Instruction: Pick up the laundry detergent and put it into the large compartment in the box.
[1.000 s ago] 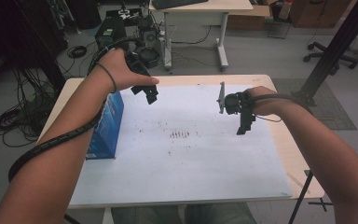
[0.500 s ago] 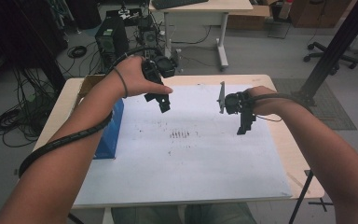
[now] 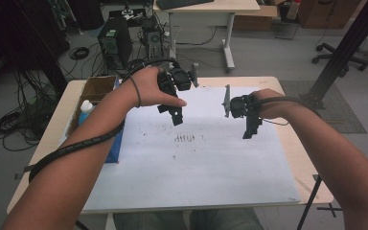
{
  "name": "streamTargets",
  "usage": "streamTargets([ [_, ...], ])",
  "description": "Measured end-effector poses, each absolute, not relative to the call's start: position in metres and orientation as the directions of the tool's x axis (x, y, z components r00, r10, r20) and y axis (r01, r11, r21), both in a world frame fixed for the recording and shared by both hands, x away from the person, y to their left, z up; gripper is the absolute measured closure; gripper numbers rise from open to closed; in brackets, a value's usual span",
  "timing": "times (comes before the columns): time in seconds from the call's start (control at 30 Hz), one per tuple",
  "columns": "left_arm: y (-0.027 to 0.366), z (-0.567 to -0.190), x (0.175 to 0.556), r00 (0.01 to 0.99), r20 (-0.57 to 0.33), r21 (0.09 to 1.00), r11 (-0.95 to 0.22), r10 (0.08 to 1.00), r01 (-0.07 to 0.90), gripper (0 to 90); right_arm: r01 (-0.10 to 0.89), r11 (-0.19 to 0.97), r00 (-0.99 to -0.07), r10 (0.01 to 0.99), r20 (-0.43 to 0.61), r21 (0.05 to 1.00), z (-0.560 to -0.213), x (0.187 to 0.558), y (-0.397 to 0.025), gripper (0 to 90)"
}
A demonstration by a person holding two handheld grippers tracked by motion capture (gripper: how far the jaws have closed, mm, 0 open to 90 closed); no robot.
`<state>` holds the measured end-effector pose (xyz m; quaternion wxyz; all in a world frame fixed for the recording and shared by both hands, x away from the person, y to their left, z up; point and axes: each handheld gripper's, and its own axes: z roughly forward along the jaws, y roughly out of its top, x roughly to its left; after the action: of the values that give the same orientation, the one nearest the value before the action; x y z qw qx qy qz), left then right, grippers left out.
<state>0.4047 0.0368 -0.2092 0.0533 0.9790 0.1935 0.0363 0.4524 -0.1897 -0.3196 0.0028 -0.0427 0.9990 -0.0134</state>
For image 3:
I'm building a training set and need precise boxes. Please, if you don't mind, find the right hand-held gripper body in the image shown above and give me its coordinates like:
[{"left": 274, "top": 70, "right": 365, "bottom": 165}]
[{"left": 222, "top": 83, "right": 264, "bottom": 120}]

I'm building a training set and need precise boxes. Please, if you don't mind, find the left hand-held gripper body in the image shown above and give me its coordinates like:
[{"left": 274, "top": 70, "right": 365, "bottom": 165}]
[{"left": 156, "top": 62, "right": 201, "bottom": 111}]

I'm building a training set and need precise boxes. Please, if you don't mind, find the blue cardboard box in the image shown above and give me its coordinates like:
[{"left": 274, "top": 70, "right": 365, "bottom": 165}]
[{"left": 66, "top": 75, "right": 127, "bottom": 165}]

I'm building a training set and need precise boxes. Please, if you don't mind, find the blue bottle with white cap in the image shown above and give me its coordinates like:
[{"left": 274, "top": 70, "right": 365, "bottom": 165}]
[{"left": 78, "top": 99, "right": 96, "bottom": 127}]

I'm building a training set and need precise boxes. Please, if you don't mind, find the person's left hand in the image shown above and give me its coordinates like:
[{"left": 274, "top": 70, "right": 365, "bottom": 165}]
[{"left": 128, "top": 65, "right": 188, "bottom": 108}]

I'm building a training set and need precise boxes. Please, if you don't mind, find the person's right hand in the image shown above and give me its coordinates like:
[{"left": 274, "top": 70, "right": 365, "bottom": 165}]
[{"left": 251, "top": 88, "right": 293, "bottom": 120}]

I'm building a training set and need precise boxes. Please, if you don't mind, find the open grey computer case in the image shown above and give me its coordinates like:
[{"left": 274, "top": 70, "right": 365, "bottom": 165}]
[{"left": 141, "top": 18, "right": 167, "bottom": 61}]

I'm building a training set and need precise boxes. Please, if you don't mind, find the white paper sheet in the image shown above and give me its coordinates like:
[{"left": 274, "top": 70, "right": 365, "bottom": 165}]
[{"left": 81, "top": 85, "right": 302, "bottom": 215}]

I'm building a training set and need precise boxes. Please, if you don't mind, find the black computer tower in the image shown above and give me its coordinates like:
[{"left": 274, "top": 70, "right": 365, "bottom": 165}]
[{"left": 97, "top": 15, "right": 134, "bottom": 72}]

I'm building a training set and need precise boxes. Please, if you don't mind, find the black keyboard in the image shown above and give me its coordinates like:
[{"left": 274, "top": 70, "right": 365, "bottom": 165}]
[{"left": 155, "top": 0, "right": 216, "bottom": 11}]

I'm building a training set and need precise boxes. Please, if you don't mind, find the white desk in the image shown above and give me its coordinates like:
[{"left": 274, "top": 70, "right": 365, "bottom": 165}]
[{"left": 152, "top": 0, "right": 262, "bottom": 74}]

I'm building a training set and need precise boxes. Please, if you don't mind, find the grey floor mat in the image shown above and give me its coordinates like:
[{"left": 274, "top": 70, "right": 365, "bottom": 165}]
[{"left": 279, "top": 80, "right": 368, "bottom": 135}]

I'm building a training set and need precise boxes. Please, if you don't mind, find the brown cardboard box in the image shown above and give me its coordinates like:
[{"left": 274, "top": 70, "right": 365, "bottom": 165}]
[{"left": 233, "top": 4, "right": 281, "bottom": 33}]

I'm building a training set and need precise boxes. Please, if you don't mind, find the black office chair base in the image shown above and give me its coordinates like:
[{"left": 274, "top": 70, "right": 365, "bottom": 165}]
[{"left": 311, "top": 42, "right": 368, "bottom": 79}]

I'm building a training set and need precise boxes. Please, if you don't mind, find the wooden cabinet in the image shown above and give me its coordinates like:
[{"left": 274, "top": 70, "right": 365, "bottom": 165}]
[{"left": 296, "top": 0, "right": 364, "bottom": 30}]

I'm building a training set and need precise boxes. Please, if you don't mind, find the dark cabinet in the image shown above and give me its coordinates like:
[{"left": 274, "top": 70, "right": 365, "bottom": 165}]
[{"left": 0, "top": 0, "right": 72, "bottom": 94}]

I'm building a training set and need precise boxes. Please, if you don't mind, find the thin black wire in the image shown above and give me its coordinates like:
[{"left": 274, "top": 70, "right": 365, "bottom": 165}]
[{"left": 261, "top": 117, "right": 290, "bottom": 127}]

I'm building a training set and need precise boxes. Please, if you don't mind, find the black hair tie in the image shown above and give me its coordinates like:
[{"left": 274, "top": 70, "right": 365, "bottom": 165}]
[{"left": 128, "top": 76, "right": 142, "bottom": 109}]

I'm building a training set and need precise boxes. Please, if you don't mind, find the black wire rack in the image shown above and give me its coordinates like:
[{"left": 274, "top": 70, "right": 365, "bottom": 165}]
[{"left": 273, "top": 18, "right": 300, "bottom": 41}]

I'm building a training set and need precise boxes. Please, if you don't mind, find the thick black left gripper cable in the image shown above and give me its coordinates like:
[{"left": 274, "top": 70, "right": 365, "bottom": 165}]
[{"left": 28, "top": 57, "right": 181, "bottom": 184}]

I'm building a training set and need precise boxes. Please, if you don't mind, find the small black cable coil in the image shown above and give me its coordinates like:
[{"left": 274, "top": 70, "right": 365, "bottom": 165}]
[{"left": 68, "top": 46, "right": 89, "bottom": 61}]

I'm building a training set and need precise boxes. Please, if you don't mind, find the black metal post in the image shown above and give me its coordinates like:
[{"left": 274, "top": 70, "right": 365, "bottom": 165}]
[{"left": 300, "top": 0, "right": 368, "bottom": 110}]

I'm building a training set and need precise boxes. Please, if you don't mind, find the bundle of black floor cables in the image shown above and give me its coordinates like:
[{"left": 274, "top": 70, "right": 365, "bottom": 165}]
[{"left": 0, "top": 68, "right": 60, "bottom": 153}]

